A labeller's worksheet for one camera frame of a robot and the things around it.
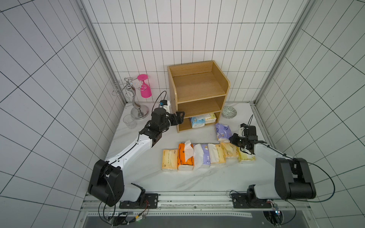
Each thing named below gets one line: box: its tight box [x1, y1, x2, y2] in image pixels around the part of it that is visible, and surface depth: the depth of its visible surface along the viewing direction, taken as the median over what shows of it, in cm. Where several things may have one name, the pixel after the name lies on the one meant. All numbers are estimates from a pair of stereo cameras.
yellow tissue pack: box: [161, 148, 179, 172], surface depth 85 cm
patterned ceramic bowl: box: [221, 105, 238, 120], surface depth 112 cm
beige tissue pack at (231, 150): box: [220, 142, 241, 161], surface depth 88 cm
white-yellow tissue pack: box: [236, 146, 256, 163], surface depth 85 cm
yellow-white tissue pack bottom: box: [204, 113, 217, 124], surface depth 102 cm
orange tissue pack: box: [177, 139, 195, 171], surface depth 83 cm
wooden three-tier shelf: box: [167, 60, 231, 133], surface depth 91 cm
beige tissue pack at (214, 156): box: [207, 143, 220, 164], surface depth 87 cm
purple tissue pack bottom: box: [215, 123, 233, 143], surface depth 97 cm
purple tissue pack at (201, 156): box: [193, 143, 211, 170], surface depth 85 cm
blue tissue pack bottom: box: [191, 116, 206, 129], surface depth 102 cm
